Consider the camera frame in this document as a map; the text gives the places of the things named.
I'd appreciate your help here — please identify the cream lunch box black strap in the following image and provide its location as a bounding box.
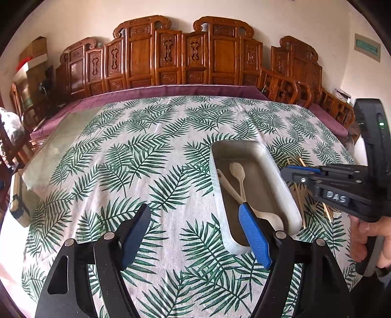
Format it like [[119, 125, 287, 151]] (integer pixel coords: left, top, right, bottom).
[[9, 170, 35, 227]]

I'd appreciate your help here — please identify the small brown cardboard box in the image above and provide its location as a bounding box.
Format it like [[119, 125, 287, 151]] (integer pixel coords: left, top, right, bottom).
[[19, 37, 48, 62]]

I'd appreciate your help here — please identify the leaf-print tablecloth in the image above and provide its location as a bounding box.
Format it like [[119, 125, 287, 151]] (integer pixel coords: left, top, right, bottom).
[[20, 95, 358, 318]]

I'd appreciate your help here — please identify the person's right hand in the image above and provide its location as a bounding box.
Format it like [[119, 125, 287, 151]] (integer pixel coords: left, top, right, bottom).
[[350, 214, 391, 271]]

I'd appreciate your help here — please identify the large brown cardboard box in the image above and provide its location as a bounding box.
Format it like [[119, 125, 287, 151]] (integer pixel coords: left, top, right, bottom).
[[26, 66, 55, 103]]

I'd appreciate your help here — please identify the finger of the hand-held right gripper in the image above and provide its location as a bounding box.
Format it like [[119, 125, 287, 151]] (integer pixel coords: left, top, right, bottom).
[[292, 175, 324, 193], [280, 166, 371, 184]]

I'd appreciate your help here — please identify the bundle of wooden chopsticks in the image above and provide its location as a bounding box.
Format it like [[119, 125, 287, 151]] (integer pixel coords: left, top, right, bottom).
[[285, 154, 344, 228]]

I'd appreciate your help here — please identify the white and red box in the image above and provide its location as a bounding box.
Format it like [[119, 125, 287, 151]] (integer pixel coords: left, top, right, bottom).
[[14, 57, 49, 80]]

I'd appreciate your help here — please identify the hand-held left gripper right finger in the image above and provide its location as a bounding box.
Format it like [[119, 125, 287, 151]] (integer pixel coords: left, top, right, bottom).
[[238, 202, 356, 318]]

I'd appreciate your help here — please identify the green wall sign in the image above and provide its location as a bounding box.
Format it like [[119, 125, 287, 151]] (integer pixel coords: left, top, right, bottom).
[[354, 33, 382, 63]]

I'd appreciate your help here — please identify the dark wooden chair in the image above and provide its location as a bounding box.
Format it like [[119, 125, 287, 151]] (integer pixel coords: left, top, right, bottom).
[[0, 121, 34, 169]]

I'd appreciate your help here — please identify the carved wooden armchair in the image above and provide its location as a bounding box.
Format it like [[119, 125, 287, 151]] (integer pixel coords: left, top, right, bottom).
[[55, 37, 106, 101], [270, 36, 356, 129]]

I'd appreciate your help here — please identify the clear plastic bag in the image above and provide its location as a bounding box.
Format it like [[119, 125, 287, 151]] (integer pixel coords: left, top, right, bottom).
[[0, 107, 25, 144]]

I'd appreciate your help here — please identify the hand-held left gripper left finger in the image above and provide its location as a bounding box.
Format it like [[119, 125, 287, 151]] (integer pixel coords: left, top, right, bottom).
[[34, 203, 152, 318]]

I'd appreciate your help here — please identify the cream spoon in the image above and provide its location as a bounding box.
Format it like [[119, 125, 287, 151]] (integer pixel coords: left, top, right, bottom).
[[216, 169, 283, 230], [229, 162, 248, 204]]

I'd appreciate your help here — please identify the black device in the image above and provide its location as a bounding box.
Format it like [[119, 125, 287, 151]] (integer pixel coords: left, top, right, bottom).
[[38, 66, 57, 107]]

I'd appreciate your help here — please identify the grey rectangular tray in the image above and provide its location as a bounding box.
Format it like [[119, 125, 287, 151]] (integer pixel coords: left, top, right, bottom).
[[211, 141, 303, 254]]

